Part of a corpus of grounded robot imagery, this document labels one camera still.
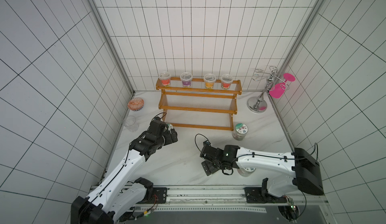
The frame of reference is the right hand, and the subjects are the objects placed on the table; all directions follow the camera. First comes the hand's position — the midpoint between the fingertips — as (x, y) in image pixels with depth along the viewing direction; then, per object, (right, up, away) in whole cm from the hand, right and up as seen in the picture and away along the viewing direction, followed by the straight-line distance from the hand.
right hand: (207, 167), depth 77 cm
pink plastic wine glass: (+47, +42, +18) cm, 65 cm away
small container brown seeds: (+1, +47, +2) cm, 47 cm away
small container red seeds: (-23, +48, +2) cm, 53 cm away
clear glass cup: (-51, +21, +21) cm, 59 cm away
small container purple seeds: (-11, +48, +2) cm, 49 cm away
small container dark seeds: (+10, +46, 0) cm, 47 cm away
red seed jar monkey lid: (-22, +19, +12) cm, 32 cm away
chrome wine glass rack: (+40, +33, +33) cm, 61 cm away
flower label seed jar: (+21, +17, +10) cm, 29 cm away
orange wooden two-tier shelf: (-3, +39, +20) cm, 44 cm away
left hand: (-21, +14, +2) cm, 26 cm away
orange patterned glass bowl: (-51, +33, +33) cm, 69 cm away
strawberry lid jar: (+19, -1, -3) cm, 20 cm away
